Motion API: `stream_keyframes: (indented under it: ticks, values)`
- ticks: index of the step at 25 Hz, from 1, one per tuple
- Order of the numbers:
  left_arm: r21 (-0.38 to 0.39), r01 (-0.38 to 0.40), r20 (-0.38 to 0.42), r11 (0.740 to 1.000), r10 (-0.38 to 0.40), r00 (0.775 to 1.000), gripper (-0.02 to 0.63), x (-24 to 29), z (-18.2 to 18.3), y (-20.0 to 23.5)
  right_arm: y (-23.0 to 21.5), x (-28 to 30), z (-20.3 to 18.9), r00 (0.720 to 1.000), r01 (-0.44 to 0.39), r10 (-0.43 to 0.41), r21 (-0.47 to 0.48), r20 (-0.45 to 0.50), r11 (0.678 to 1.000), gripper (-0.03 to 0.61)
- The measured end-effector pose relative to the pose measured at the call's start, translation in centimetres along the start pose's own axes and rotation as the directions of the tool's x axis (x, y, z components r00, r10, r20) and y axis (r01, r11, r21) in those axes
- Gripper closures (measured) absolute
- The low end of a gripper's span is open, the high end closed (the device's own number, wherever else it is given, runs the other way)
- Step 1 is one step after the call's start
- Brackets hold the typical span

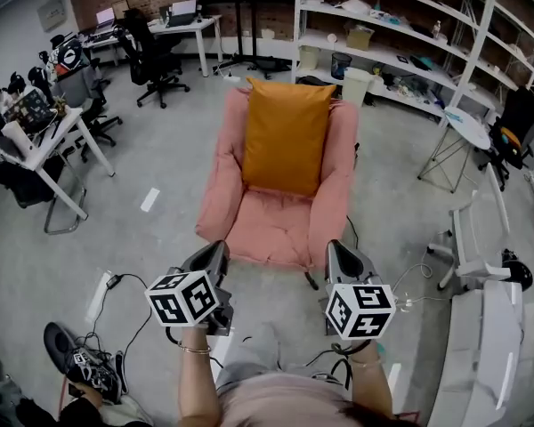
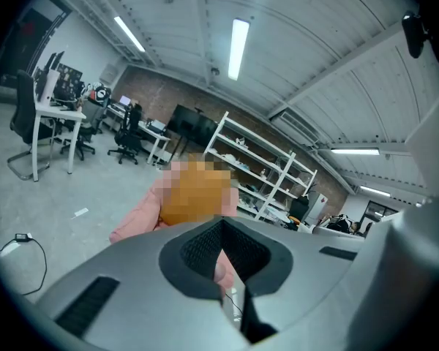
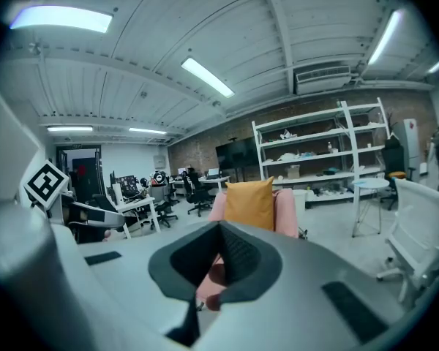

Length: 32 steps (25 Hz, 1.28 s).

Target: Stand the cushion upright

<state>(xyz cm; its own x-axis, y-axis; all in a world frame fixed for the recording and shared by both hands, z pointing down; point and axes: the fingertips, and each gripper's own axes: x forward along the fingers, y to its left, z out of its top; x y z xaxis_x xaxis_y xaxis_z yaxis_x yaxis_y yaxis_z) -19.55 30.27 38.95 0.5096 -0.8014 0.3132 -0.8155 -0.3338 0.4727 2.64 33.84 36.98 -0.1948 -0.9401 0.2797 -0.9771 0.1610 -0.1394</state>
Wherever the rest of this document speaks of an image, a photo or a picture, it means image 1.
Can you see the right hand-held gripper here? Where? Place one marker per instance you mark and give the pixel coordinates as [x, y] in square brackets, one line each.
[365, 311]

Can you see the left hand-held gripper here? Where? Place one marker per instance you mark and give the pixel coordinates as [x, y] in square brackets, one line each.
[178, 300]

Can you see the orange cushion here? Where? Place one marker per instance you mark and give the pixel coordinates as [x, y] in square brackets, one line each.
[287, 140]

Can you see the person's left forearm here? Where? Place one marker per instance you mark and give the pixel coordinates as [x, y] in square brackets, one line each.
[198, 385]

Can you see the person's right forearm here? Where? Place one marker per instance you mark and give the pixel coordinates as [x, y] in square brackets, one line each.
[374, 389]

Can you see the pink padded armchair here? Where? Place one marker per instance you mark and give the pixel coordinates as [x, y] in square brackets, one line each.
[267, 229]

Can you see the person's legs in grey trousers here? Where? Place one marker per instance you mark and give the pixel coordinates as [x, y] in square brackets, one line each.
[258, 349]

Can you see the white mesh office chair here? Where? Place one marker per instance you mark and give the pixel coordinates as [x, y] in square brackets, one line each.
[480, 234]

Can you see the person's torso in pink shirt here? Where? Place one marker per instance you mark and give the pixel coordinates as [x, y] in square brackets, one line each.
[293, 403]

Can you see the white curved counter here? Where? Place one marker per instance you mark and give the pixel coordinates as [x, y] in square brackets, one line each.
[485, 358]

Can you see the black round stool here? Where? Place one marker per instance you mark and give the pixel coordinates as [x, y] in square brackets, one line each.
[518, 271]

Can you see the black tagged device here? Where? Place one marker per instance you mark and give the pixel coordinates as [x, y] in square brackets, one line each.
[62, 345]

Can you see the tall white bin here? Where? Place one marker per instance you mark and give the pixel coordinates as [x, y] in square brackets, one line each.
[356, 87]

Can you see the round white side table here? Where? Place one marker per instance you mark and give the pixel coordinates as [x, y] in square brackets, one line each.
[467, 125]

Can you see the black bag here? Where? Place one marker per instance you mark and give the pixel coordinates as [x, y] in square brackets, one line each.
[316, 82]

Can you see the grey back office chair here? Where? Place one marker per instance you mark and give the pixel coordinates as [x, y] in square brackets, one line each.
[98, 105]

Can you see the white cluttered desk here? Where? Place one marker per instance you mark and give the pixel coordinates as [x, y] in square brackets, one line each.
[58, 142]

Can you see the black sled base chair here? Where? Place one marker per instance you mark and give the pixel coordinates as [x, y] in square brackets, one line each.
[26, 185]

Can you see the cream waste bin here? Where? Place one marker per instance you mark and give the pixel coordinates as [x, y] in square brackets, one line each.
[309, 58]

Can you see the black high-back office chair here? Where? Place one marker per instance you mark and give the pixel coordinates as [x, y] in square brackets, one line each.
[147, 51]

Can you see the white shelving unit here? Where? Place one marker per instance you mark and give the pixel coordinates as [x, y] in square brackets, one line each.
[382, 53]

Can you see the black chair with orange pad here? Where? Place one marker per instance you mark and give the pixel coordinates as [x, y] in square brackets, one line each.
[518, 114]

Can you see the open cardboard box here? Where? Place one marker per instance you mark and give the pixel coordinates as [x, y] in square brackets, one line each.
[359, 38]

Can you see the white office desk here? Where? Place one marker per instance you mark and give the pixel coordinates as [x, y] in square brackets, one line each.
[102, 40]
[187, 27]

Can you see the sticker covered laptop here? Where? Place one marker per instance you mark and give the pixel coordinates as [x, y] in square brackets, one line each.
[29, 107]

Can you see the cartoon print chair cover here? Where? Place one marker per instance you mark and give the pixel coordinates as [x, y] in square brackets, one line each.
[69, 56]

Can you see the open grey laptop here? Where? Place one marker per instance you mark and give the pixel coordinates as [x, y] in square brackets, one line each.
[182, 13]

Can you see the clear plastic bottle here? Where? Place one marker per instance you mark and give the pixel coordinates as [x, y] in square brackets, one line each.
[436, 29]

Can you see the laptop with pink screen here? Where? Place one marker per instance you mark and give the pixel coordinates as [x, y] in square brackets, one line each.
[105, 18]

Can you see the white wall panel box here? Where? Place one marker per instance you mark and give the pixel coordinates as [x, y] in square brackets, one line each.
[52, 13]

